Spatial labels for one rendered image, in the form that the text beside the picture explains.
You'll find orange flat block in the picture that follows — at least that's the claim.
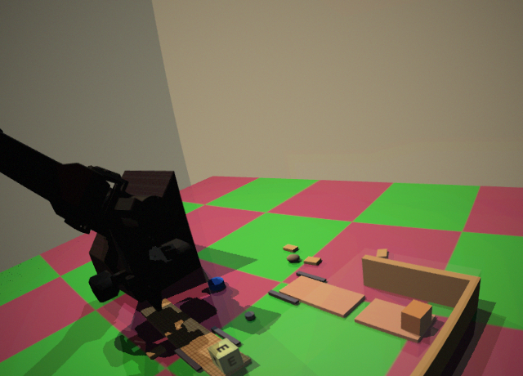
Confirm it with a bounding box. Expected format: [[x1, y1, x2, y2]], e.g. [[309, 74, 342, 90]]
[[303, 256, 321, 266]]

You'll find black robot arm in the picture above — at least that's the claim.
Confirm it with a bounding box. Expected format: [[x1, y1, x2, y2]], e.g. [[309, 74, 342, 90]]
[[0, 129, 180, 286]]

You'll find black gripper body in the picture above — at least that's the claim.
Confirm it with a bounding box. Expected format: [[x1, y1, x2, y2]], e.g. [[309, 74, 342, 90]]
[[88, 234, 196, 302]]

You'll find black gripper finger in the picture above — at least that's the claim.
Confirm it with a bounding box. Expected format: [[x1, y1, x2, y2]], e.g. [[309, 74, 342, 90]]
[[123, 282, 160, 312], [148, 280, 163, 311]]

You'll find small tan flat block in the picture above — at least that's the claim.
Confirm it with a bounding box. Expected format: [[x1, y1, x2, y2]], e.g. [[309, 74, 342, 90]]
[[282, 244, 298, 253]]

